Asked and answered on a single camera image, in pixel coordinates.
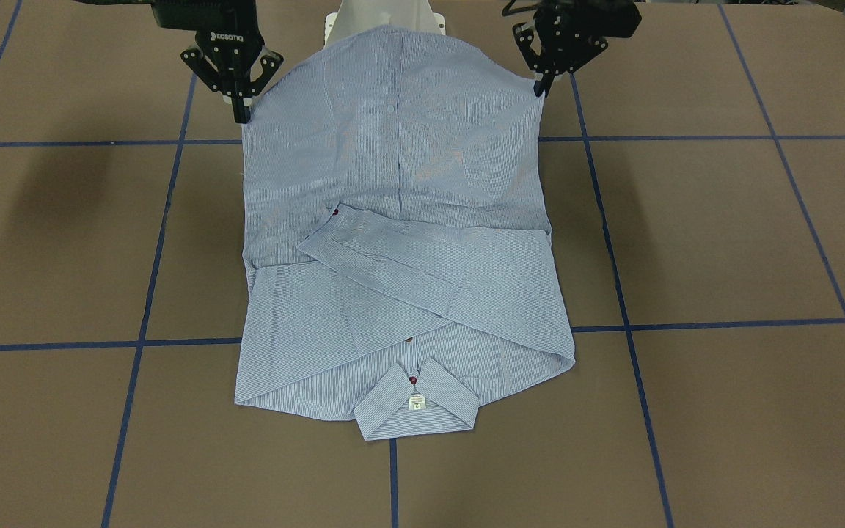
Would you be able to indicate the blue striped button shirt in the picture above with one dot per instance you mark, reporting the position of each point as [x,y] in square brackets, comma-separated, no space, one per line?
[397,250]

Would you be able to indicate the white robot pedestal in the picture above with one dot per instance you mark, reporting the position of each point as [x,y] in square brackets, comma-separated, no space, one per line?
[354,17]

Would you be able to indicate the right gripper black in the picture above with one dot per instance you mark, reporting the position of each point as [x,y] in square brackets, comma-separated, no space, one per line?
[226,33]

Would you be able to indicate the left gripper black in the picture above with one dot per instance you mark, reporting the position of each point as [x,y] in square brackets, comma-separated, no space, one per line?
[566,38]

